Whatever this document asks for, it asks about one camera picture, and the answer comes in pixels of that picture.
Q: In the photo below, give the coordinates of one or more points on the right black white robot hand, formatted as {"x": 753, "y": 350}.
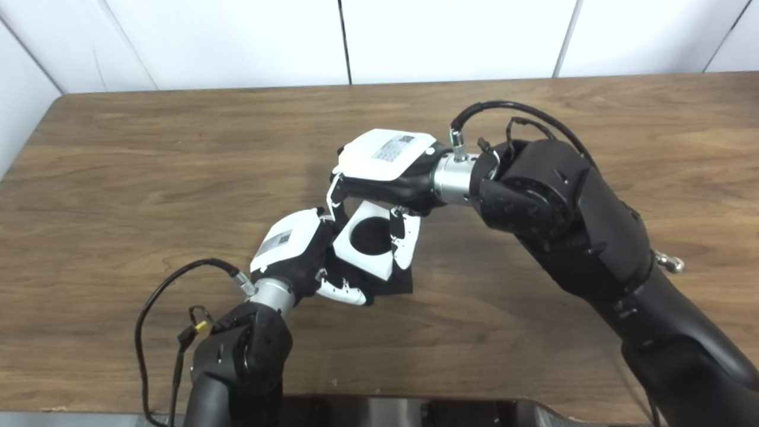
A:
{"x": 385, "y": 157}

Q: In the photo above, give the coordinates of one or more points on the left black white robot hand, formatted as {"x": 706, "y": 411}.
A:
{"x": 284, "y": 243}

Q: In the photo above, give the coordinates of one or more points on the white square piece with hole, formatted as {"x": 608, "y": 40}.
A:
{"x": 362, "y": 262}

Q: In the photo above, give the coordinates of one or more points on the black peg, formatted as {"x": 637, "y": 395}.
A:
{"x": 370, "y": 236}

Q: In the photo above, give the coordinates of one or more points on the dark robot torso edge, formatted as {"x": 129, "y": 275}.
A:
{"x": 415, "y": 412}

